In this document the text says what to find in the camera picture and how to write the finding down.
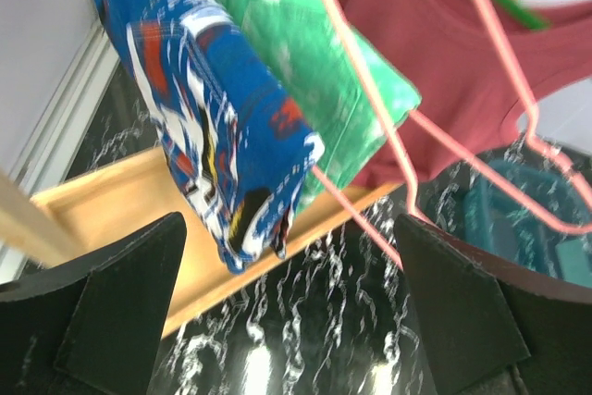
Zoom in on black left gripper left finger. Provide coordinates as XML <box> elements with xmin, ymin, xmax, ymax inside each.
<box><xmin>1</xmin><ymin>212</ymin><xmax>186</xmax><ymax>394</ymax></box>

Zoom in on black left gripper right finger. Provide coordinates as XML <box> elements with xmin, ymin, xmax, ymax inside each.
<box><xmin>394</xmin><ymin>215</ymin><xmax>591</xmax><ymax>394</ymax></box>

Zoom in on green tie-dye trousers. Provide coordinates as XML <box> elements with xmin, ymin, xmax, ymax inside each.
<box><xmin>206</xmin><ymin>0</ymin><xmax>423</xmax><ymax>216</ymax></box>

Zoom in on wooden clothes rack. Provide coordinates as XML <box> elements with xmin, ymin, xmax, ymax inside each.
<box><xmin>1</xmin><ymin>145</ymin><xmax>391</xmax><ymax>333</ymax></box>

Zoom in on teal transparent plastic bin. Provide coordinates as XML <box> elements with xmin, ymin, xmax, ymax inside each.
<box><xmin>420</xmin><ymin>144</ymin><xmax>591</xmax><ymax>287</ymax></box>

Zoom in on blue patterned trousers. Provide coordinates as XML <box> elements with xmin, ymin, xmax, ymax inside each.
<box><xmin>94</xmin><ymin>0</ymin><xmax>324</xmax><ymax>274</ymax></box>

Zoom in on pink wire hanger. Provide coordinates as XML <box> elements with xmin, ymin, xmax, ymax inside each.
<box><xmin>313</xmin><ymin>0</ymin><xmax>591</xmax><ymax>266</ymax></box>

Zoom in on maroon tank top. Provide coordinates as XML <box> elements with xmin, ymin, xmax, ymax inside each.
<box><xmin>331</xmin><ymin>0</ymin><xmax>592</xmax><ymax>189</ymax></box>

